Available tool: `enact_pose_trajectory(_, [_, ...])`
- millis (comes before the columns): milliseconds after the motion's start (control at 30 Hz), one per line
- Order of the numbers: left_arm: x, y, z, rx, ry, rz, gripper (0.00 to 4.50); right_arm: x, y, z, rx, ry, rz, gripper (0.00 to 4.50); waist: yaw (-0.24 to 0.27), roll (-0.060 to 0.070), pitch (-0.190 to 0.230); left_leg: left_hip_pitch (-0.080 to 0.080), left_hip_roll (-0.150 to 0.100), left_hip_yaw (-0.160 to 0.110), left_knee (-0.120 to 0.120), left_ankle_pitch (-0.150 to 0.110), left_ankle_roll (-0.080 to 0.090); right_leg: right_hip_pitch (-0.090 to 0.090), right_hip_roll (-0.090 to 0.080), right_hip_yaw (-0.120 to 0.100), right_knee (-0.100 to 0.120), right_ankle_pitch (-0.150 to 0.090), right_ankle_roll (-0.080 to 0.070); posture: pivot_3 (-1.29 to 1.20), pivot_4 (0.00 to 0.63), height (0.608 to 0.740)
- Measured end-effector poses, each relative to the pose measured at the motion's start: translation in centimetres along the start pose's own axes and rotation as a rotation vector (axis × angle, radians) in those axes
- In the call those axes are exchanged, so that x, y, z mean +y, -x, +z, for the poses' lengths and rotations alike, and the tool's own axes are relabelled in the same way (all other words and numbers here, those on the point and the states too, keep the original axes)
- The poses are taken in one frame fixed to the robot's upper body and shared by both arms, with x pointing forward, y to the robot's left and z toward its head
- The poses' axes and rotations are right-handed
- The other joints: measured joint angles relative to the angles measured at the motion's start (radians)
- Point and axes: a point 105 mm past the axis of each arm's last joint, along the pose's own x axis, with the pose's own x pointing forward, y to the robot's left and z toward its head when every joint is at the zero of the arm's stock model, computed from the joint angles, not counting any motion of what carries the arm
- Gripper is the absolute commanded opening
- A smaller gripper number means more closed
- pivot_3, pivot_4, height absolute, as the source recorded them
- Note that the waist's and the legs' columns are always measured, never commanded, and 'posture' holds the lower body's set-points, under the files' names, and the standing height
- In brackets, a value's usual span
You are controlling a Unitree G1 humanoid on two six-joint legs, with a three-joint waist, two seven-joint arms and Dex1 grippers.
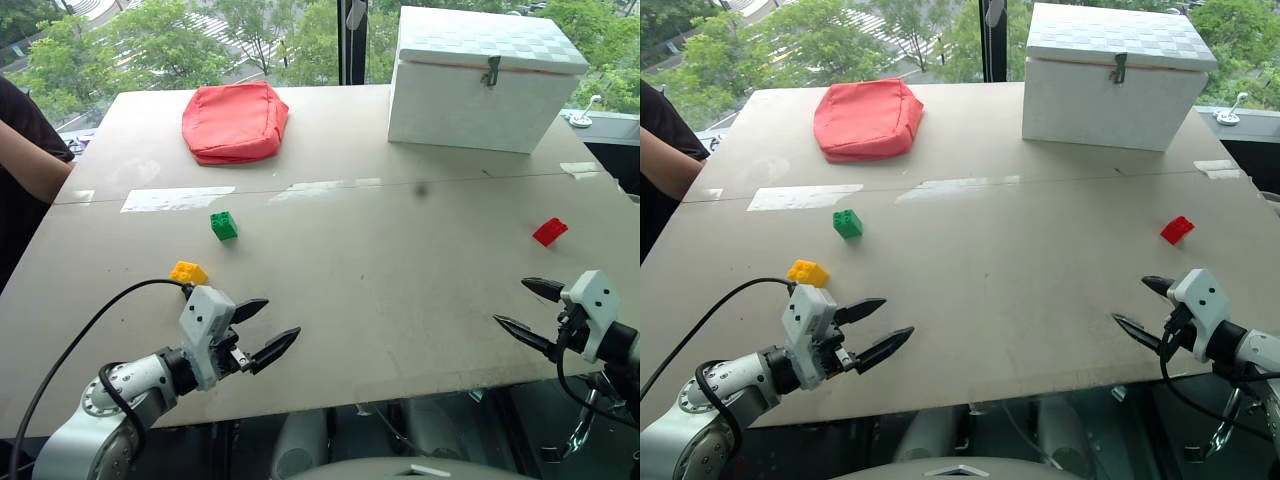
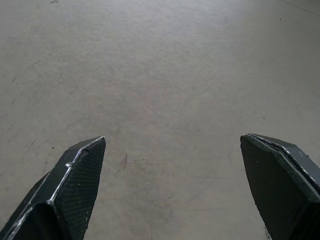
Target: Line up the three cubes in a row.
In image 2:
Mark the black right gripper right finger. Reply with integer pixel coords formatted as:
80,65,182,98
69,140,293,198
239,133,320,240

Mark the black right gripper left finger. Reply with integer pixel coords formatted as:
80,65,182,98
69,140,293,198
0,135,107,240

